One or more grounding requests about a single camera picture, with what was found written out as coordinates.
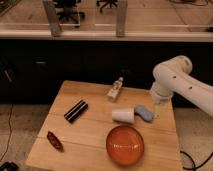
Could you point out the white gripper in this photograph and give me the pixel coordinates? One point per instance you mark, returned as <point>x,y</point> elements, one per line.
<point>159,94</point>

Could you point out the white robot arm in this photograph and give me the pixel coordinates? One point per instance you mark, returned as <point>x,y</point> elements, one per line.
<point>173,76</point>

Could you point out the blue sponge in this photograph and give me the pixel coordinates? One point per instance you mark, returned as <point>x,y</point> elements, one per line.
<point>144,113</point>

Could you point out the white paper cup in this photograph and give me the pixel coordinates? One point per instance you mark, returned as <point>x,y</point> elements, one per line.
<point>123,115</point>

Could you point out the small clear bottle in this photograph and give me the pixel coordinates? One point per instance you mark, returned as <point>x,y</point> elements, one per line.
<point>115,89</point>

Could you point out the orange bowl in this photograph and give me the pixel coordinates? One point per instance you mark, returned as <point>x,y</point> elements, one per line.
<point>124,145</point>

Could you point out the black striped box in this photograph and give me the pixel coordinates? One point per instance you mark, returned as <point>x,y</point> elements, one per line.
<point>76,111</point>

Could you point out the dark red chili pepper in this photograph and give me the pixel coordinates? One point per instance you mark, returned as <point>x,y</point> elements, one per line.
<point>55,142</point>

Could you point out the right black office chair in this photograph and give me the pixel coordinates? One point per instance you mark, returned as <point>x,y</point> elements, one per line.
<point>110,3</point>

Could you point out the black office chair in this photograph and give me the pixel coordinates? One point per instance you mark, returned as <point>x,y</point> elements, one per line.
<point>69,10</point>
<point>110,3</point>

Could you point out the dark cabinet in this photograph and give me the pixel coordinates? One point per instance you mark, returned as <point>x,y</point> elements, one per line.
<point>32,71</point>

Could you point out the left black office chair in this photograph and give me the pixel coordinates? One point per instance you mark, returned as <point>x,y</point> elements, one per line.
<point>69,10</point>

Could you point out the black object at floor corner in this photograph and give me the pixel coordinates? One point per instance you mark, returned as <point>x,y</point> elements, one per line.
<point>9,166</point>

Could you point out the right grey metal post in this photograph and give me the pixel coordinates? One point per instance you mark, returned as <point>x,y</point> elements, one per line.
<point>121,17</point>

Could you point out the grey metal post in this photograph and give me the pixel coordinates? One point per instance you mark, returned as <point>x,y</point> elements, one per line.
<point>121,17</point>
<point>52,18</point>

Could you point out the left grey metal post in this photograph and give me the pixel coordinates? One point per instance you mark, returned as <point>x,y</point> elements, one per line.
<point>52,18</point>

